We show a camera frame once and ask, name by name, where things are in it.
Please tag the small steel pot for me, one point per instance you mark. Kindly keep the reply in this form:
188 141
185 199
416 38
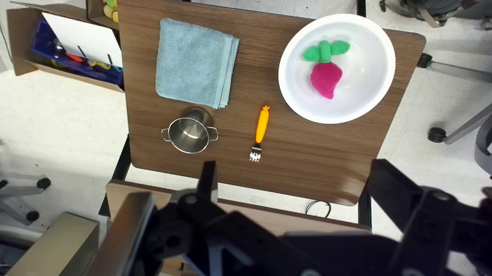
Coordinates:
191 132

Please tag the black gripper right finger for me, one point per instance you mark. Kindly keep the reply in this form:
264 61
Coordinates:
434 222

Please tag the white plastic bowl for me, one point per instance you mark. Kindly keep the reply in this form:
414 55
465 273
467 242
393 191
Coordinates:
368 69

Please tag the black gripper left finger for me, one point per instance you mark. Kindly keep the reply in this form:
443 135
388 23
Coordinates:
181 228

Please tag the light blue folded towel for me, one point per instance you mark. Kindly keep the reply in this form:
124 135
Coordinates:
194 63

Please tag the pink and green toy radish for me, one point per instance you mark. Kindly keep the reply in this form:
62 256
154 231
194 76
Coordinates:
325 73

